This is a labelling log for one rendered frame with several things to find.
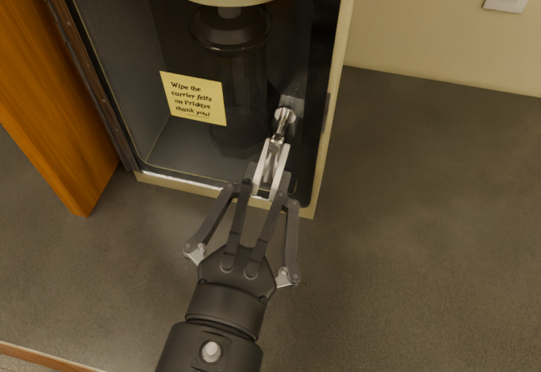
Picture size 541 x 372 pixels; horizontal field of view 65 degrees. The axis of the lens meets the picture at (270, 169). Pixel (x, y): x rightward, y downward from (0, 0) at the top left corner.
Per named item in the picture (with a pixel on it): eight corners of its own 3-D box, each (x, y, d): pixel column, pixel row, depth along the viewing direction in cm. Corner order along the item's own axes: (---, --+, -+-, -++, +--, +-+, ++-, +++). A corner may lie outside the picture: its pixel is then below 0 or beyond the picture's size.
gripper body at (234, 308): (266, 338, 38) (288, 245, 43) (175, 312, 38) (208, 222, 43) (258, 354, 44) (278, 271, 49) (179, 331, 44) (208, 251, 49)
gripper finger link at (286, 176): (272, 204, 49) (297, 211, 49) (282, 169, 52) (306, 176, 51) (270, 210, 50) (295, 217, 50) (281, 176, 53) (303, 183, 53)
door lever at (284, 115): (285, 156, 57) (266, 150, 57) (298, 109, 49) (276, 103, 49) (275, 188, 54) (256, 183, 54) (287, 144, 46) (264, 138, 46)
